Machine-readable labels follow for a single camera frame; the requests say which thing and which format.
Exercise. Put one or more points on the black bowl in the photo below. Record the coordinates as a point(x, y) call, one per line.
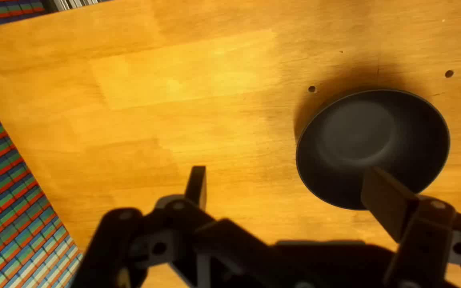
point(370, 145)

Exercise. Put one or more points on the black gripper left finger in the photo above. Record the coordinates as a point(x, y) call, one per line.
point(135, 249)

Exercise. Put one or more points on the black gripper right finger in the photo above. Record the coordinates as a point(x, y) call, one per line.
point(420, 225)

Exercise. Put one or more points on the striped multicolour carpet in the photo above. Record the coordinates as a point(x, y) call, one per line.
point(11, 214)

